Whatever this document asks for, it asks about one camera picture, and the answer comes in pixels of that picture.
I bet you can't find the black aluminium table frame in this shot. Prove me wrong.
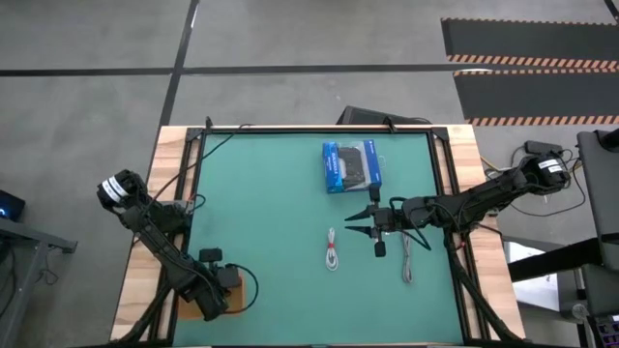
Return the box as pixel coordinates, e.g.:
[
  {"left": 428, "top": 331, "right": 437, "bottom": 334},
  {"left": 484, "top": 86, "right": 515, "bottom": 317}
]
[{"left": 110, "top": 125, "right": 528, "bottom": 348}]

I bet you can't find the blue game controller box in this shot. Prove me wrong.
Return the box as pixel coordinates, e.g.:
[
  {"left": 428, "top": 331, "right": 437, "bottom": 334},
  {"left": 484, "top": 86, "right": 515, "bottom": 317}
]
[{"left": 322, "top": 139, "right": 384, "bottom": 194}]

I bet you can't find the grey metal side table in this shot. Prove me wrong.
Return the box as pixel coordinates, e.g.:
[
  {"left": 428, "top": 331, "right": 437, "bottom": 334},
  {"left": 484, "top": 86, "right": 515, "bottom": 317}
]
[{"left": 0, "top": 217, "right": 78, "bottom": 348}]

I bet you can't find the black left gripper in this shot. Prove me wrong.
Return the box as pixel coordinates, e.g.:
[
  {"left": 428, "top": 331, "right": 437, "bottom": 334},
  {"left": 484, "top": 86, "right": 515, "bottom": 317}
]
[{"left": 186, "top": 263, "right": 244, "bottom": 323}]

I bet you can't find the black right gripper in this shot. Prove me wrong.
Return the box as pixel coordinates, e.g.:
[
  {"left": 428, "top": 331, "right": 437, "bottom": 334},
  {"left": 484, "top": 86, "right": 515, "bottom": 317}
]
[{"left": 344, "top": 186, "right": 405, "bottom": 240}]

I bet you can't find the black monitor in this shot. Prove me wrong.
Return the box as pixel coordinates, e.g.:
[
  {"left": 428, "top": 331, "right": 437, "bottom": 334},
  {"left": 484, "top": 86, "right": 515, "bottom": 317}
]
[{"left": 337, "top": 105, "right": 433, "bottom": 127}]

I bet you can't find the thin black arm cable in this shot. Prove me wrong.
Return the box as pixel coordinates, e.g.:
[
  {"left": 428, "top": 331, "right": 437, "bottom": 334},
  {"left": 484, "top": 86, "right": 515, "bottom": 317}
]
[{"left": 181, "top": 123, "right": 255, "bottom": 214}]

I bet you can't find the white USB-C cable red tie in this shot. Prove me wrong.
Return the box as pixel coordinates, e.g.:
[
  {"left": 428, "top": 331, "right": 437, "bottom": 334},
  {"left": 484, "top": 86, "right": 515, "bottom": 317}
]
[{"left": 324, "top": 226, "right": 340, "bottom": 273}]

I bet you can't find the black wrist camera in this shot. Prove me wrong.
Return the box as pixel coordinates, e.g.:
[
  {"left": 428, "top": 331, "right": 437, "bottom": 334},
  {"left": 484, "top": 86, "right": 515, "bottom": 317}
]
[
  {"left": 372, "top": 232, "right": 388, "bottom": 259},
  {"left": 198, "top": 247, "right": 224, "bottom": 265}
]

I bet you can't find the black floor cable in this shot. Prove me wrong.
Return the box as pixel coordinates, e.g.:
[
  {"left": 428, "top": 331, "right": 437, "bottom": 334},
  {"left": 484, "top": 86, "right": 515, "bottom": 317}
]
[{"left": 502, "top": 144, "right": 587, "bottom": 218}]

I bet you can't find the dark device with blue light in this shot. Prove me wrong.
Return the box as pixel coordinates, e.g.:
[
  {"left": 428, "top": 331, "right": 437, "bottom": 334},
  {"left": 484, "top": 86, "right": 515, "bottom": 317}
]
[{"left": 0, "top": 188, "right": 28, "bottom": 222}]

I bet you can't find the black power adapter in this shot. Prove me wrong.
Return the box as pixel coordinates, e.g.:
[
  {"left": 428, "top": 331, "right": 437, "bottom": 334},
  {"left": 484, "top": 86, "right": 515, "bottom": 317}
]
[{"left": 524, "top": 139, "right": 565, "bottom": 157}]

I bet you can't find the black orange striped floor mat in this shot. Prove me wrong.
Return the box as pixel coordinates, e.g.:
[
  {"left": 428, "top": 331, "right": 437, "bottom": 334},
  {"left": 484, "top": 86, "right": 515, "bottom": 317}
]
[
  {"left": 453, "top": 69, "right": 619, "bottom": 127},
  {"left": 440, "top": 17, "right": 619, "bottom": 70}
]

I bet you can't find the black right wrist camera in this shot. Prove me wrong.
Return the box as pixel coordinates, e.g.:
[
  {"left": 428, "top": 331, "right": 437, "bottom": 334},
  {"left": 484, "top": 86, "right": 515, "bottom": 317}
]
[{"left": 372, "top": 232, "right": 388, "bottom": 259}]

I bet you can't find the black USB-C cable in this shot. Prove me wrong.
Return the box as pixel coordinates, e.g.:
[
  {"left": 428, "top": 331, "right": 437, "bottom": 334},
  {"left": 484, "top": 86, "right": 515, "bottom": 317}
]
[{"left": 222, "top": 263, "right": 260, "bottom": 316}]

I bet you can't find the green table mat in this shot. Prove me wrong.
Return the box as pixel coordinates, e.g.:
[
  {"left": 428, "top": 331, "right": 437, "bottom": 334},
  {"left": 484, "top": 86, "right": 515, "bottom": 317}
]
[{"left": 172, "top": 130, "right": 465, "bottom": 347}]

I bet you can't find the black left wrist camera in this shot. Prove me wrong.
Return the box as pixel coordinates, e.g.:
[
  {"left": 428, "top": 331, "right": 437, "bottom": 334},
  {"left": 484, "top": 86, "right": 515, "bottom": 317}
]
[{"left": 198, "top": 247, "right": 224, "bottom": 265}]

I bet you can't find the grey braided USB-C cable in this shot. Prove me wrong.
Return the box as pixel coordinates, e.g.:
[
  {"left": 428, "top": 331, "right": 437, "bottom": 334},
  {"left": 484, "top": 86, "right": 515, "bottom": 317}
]
[{"left": 400, "top": 232, "right": 415, "bottom": 285}]

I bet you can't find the grey machine housing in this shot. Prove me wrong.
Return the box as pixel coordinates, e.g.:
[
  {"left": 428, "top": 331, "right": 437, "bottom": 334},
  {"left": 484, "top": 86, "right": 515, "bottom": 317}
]
[{"left": 577, "top": 128, "right": 619, "bottom": 272}]

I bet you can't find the white paper sheet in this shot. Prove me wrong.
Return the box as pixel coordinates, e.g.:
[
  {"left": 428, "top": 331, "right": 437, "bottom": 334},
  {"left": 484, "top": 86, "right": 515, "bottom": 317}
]
[{"left": 505, "top": 241, "right": 563, "bottom": 311}]

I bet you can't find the black metal bar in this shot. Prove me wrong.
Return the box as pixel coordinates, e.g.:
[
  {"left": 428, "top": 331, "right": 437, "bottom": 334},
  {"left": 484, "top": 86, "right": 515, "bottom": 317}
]
[{"left": 507, "top": 237, "right": 604, "bottom": 283}]

